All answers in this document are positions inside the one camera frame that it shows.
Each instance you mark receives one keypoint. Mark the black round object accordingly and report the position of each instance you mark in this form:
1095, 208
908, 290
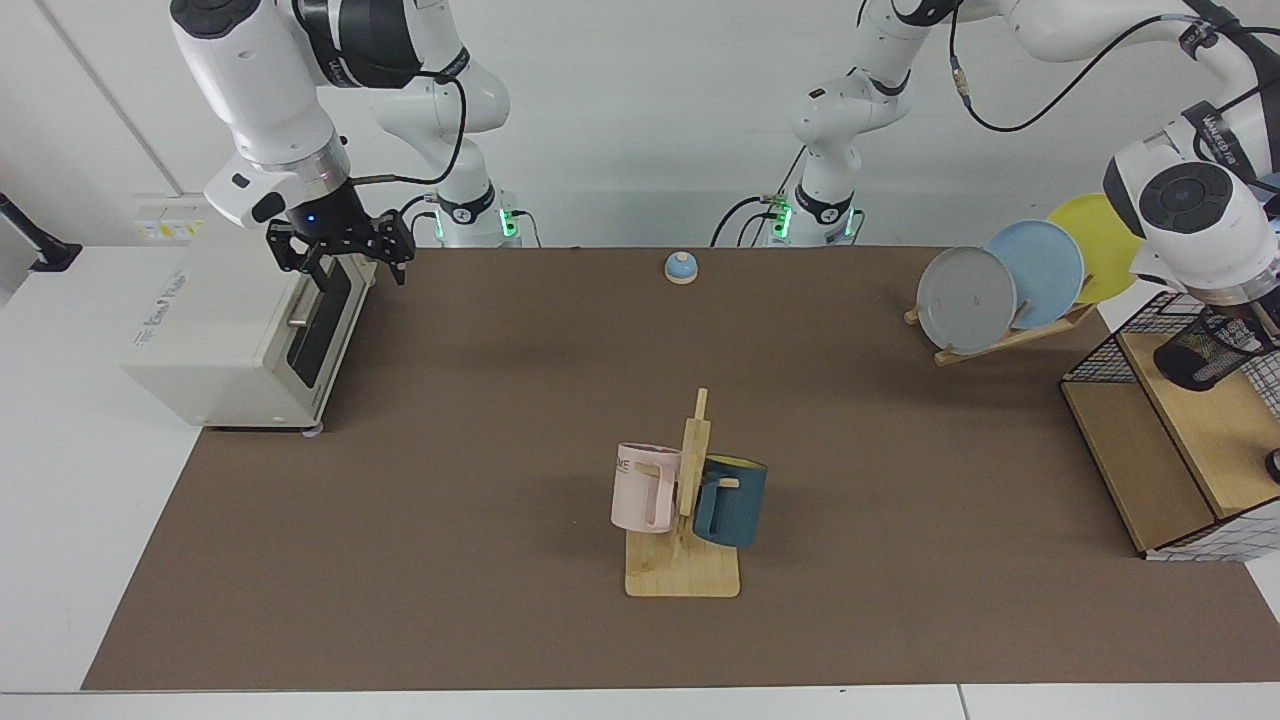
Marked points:
1274, 466

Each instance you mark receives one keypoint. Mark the pale toaster oven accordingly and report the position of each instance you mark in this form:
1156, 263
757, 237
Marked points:
230, 330

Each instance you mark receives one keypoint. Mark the small blue round thing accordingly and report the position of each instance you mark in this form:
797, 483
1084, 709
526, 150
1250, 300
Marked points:
681, 267

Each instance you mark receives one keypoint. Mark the brown table cloth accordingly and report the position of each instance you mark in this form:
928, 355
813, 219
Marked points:
500, 550

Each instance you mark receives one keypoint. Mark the pink cup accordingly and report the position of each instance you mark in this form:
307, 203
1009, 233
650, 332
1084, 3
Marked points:
635, 495

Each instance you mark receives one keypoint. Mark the white wall outlet box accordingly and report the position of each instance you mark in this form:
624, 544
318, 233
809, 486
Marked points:
170, 215

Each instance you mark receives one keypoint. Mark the light blue plate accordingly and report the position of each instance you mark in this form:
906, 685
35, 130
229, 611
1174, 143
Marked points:
1045, 270

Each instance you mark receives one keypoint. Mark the black stand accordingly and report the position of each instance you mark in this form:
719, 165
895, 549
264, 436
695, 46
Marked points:
40, 250

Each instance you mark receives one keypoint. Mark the grey plate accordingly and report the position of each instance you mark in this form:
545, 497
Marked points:
965, 300

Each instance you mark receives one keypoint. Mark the black mesh pen holder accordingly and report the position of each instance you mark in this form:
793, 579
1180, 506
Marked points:
1185, 365

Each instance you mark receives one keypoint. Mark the wooden cup stand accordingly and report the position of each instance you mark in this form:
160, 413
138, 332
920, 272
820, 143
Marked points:
690, 575

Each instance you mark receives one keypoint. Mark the yellow plate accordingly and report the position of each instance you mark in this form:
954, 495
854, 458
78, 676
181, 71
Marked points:
1090, 235

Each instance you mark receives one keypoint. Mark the dark teal cup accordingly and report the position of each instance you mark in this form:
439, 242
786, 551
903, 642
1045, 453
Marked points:
735, 510

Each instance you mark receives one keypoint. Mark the wooden plate rack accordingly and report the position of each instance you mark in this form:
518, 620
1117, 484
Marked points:
1010, 340

